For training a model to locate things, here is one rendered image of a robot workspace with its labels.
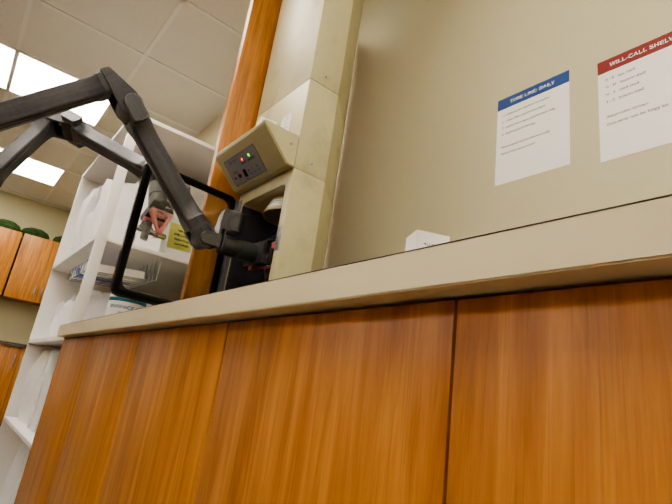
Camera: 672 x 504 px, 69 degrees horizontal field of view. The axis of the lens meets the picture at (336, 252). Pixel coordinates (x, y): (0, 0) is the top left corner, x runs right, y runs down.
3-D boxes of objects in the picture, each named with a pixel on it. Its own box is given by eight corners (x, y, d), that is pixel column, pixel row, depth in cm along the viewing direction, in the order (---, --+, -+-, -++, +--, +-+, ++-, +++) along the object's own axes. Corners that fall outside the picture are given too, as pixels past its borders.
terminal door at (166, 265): (210, 319, 147) (236, 198, 159) (108, 293, 128) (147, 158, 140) (209, 319, 147) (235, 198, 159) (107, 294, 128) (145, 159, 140)
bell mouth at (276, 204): (297, 234, 162) (300, 219, 164) (330, 223, 149) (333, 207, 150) (251, 216, 152) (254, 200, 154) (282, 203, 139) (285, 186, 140)
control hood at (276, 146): (240, 195, 161) (245, 168, 164) (294, 166, 137) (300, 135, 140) (208, 182, 155) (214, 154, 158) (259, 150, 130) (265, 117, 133)
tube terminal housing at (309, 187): (279, 351, 161) (313, 146, 185) (340, 351, 137) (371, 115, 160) (209, 336, 147) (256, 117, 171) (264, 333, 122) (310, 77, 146)
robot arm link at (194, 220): (111, 111, 128) (118, 96, 119) (131, 104, 131) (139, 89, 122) (193, 254, 137) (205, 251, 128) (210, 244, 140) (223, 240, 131)
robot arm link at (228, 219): (190, 244, 136) (199, 241, 129) (200, 205, 138) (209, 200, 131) (230, 255, 142) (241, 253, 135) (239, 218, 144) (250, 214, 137)
